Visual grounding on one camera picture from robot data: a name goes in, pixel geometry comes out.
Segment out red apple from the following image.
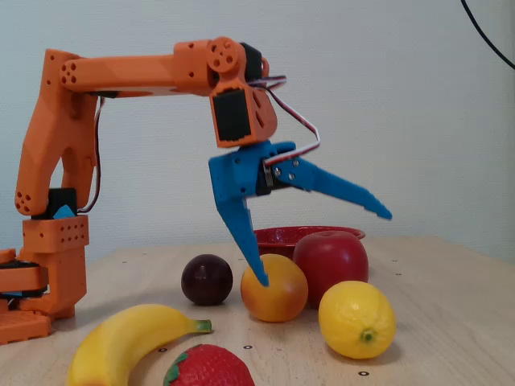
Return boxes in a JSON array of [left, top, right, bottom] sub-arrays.
[[292, 230, 370, 311]]

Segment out red speckled bowl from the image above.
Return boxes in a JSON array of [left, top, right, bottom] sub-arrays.
[[253, 225, 366, 261]]

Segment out yellow lemon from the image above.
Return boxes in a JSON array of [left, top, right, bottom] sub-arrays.
[[318, 280, 398, 360]]

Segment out yellow banana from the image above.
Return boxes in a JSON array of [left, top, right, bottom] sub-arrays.
[[66, 303, 213, 386]]

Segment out orange fruit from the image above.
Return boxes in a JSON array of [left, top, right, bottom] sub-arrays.
[[240, 253, 310, 323]]

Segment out orange robot base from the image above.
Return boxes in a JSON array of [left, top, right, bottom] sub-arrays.
[[0, 240, 89, 346]]

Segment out red strawberry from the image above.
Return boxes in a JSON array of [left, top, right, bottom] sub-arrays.
[[163, 343, 256, 386]]

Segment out black hanging cable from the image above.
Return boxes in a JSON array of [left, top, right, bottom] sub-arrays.
[[460, 0, 515, 70]]

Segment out red white black servo cable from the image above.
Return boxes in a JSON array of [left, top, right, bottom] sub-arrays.
[[247, 75, 322, 166], [77, 94, 108, 214]]

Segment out dark purple plum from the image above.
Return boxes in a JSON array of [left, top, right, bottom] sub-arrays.
[[180, 253, 234, 306]]

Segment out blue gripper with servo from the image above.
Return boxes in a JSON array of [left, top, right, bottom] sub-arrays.
[[208, 140, 393, 287]]

